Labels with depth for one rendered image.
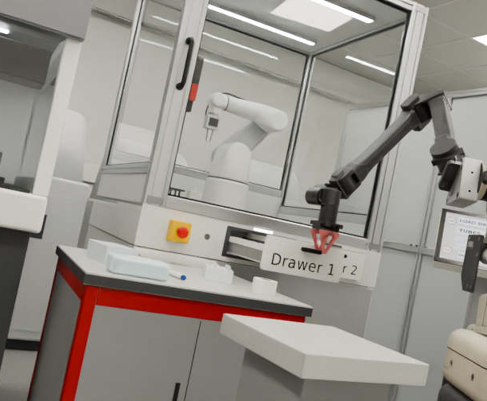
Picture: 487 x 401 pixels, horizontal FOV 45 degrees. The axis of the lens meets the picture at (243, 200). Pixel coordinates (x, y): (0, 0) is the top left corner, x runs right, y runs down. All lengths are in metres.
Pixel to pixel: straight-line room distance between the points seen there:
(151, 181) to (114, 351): 0.75
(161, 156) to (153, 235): 0.28
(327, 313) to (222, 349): 0.90
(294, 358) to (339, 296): 1.45
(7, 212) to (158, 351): 0.58
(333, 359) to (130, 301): 0.63
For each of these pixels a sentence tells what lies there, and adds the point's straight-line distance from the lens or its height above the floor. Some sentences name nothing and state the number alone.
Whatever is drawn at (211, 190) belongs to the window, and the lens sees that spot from 2.15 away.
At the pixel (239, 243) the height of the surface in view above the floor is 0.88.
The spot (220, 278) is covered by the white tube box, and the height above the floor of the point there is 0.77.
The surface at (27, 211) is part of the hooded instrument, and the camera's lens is 1.75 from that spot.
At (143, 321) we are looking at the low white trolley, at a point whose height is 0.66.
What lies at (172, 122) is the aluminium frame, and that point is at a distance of 2.09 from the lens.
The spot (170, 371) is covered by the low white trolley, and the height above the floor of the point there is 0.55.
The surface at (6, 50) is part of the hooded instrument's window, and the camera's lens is 1.79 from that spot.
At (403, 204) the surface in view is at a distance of 4.10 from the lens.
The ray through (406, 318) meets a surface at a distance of 3.94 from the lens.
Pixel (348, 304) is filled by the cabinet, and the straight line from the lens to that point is 2.45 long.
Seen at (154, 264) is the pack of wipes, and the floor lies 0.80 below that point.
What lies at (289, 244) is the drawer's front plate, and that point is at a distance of 1.89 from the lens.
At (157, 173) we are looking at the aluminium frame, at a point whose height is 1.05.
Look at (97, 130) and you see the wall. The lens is 5.24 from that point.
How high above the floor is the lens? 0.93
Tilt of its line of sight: 3 degrees up
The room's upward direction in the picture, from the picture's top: 12 degrees clockwise
